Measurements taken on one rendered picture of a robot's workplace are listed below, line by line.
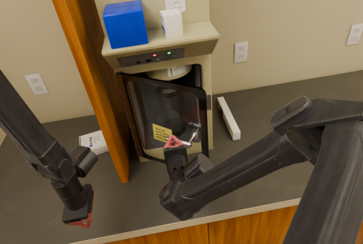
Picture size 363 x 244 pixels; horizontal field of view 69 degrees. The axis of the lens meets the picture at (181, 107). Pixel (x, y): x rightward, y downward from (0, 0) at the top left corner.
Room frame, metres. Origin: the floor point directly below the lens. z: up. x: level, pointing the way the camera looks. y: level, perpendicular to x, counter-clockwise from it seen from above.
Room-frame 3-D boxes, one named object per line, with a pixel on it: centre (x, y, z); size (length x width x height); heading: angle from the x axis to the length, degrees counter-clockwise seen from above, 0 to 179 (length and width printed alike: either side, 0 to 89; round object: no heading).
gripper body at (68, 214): (0.43, 0.31, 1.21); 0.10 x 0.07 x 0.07; 5
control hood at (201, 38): (0.72, 0.04, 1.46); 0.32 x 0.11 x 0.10; 95
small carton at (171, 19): (0.72, 0.00, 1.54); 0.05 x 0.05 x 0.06; 10
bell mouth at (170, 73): (0.88, 0.03, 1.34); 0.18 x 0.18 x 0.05
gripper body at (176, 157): (0.50, 0.03, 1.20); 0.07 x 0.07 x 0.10; 5
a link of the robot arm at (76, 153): (0.47, 0.30, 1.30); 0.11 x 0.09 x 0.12; 155
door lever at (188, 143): (0.61, 0.01, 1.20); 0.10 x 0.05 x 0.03; 60
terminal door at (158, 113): (0.68, 0.06, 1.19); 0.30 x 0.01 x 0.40; 60
